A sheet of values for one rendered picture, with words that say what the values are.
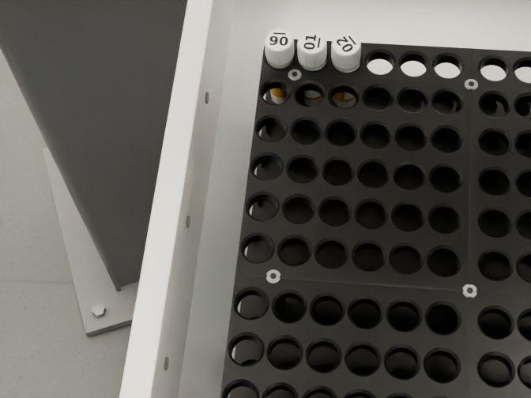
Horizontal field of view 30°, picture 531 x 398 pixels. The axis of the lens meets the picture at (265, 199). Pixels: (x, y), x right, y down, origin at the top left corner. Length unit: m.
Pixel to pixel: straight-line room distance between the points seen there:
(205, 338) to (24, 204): 1.04
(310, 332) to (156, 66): 0.62
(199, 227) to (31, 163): 1.06
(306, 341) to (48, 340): 1.02
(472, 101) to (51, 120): 0.64
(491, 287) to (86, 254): 1.05
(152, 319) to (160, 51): 0.58
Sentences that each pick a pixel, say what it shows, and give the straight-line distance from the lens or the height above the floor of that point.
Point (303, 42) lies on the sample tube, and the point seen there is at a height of 0.91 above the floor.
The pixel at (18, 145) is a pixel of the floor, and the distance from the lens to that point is 1.52.
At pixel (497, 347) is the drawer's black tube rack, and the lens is 0.37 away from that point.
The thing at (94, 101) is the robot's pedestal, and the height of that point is 0.45.
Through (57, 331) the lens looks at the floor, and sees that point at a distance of 1.37.
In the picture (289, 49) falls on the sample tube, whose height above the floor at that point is 0.91.
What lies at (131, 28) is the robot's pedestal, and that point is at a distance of 0.91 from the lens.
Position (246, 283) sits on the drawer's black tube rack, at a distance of 0.38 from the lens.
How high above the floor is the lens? 1.25
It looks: 62 degrees down
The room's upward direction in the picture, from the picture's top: 6 degrees counter-clockwise
